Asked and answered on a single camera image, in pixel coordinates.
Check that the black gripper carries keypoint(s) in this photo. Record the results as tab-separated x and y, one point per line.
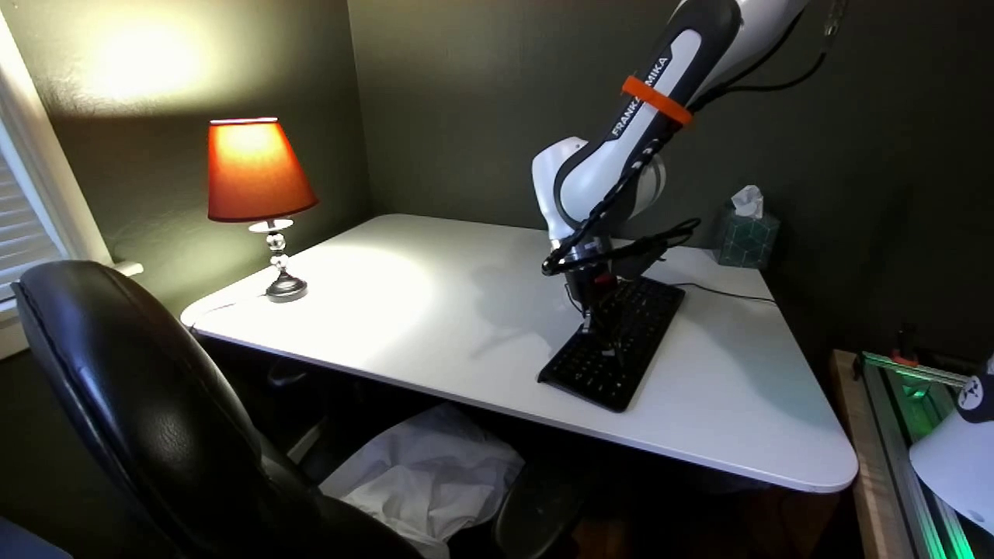
596	274

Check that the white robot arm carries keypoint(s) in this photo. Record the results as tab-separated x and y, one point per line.
622	155

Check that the black computer keyboard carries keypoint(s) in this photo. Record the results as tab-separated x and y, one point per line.
616	345

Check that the teal tissue box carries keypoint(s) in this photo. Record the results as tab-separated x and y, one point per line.
745	238

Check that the crumpled white plastic bag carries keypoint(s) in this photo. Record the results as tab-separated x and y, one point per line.
424	476

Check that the wooden side shelf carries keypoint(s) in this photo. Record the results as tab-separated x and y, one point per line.
854	453

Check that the table lamp with orange shade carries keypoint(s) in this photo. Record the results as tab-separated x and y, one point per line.
255	172

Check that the white lamp shade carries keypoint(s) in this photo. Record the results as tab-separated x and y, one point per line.
956	459

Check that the black leather office chair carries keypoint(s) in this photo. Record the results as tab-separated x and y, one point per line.
164	423

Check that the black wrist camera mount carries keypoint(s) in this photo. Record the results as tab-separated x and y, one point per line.
632	246

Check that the metal rail lit green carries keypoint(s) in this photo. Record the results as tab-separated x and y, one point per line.
902	446

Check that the white window frame with blinds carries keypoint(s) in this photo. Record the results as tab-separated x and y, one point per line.
25	217

